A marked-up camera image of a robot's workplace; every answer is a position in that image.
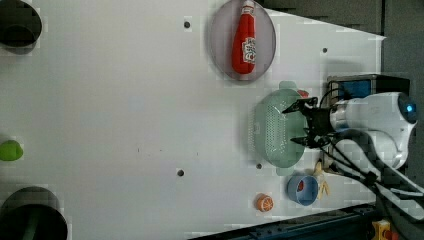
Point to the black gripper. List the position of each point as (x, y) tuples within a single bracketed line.
[(318, 119)]

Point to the green plastic strainer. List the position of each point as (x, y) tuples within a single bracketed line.
[(272, 130)]

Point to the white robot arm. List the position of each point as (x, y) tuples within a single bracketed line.
[(366, 139)]

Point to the yellow banana toy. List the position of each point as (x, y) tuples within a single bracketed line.
[(323, 187)]

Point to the red strawberry toy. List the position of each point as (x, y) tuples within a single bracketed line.
[(300, 186)]

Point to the blue bowl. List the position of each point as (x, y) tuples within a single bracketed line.
[(308, 195)]

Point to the orange slice toy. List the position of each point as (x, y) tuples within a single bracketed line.
[(264, 203)]

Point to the red ketchup bottle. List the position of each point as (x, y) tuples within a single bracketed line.
[(244, 41)]

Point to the pink round plate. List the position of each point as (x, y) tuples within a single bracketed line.
[(222, 30)]

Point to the green round toy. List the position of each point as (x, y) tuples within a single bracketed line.
[(10, 150)]

